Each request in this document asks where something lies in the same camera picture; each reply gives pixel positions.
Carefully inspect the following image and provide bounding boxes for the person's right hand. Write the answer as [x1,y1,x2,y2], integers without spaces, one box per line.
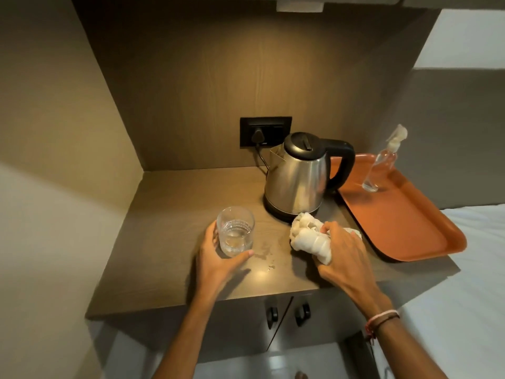
[315,221,392,318]

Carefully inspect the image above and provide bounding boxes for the black power cord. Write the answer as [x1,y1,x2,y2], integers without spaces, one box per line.
[255,144,271,171]

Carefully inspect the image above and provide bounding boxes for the person's left forearm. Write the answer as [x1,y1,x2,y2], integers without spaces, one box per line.
[151,295,226,379]

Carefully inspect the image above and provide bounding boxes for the grey cabinet door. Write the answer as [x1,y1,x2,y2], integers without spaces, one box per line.
[107,297,294,361]
[266,289,369,352]

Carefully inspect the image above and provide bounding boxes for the stainless steel electric kettle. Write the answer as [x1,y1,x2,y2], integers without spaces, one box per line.
[264,132,356,217]

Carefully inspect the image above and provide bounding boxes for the pink and white wrist bracelet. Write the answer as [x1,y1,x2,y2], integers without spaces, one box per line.
[365,309,401,345]

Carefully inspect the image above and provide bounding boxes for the clear spray bottle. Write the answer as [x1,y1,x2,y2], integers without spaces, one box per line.
[361,124,408,193]

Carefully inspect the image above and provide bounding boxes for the clear drinking glass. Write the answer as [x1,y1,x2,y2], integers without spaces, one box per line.
[216,207,256,258]

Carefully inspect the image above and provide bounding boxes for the white cloth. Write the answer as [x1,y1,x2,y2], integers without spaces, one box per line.
[290,212,362,267]

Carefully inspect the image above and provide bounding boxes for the person's left hand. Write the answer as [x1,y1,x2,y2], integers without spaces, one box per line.
[195,221,255,304]

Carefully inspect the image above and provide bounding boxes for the black wall socket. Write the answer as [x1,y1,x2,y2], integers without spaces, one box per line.
[239,116,293,149]

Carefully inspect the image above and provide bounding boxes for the white bed sheet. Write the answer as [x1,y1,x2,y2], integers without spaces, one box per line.
[371,204,505,379]

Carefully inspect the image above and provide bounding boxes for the orange plastic tray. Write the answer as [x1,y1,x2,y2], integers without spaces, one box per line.
[329,153,468,262]

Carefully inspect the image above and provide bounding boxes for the person's right forearm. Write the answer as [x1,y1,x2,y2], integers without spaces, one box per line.
[370,301,449,379]

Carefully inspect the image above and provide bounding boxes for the black kettle base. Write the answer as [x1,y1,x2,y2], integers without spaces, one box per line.
[263,197,321,224]

